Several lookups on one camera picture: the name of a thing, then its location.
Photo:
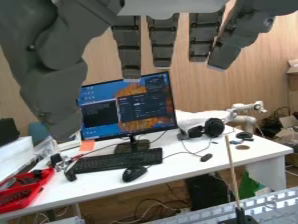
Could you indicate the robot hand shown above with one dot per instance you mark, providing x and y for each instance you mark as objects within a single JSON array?
[{"x": 47, "y": 66}]

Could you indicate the computer screen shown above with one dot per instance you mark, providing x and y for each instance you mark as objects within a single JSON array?
[{"x": 127, "y": 106}]

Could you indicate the orange sticky note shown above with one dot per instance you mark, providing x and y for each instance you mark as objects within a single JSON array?
[{"x": 86, "y": 145}]

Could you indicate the black keyboard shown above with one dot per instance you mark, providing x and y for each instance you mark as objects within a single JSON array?
[{"x": 114, "y": 160}]

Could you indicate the small black device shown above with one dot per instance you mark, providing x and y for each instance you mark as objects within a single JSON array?
[{"x": 69, "y": 175}]

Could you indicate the red tray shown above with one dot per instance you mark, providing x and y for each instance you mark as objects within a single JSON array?
[
  {"x": 30, "y": 178},
  {"x": 17, "y": 200}
]

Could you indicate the black mouse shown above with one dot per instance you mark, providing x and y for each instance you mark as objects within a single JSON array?
[{"x": 134, "y": 173}]

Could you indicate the black headphones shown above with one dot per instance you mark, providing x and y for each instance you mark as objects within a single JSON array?
[{"x": 212, "y": 127}]

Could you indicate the white desk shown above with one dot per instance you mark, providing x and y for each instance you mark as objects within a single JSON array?
[{"x": 186, "y": 170}]

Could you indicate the small white jointed device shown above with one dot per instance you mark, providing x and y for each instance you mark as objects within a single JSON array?
[{"x": 240, "y": 115}]

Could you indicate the thin stick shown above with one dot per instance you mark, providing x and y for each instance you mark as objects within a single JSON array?
[{"x": 231, "y": 166}]

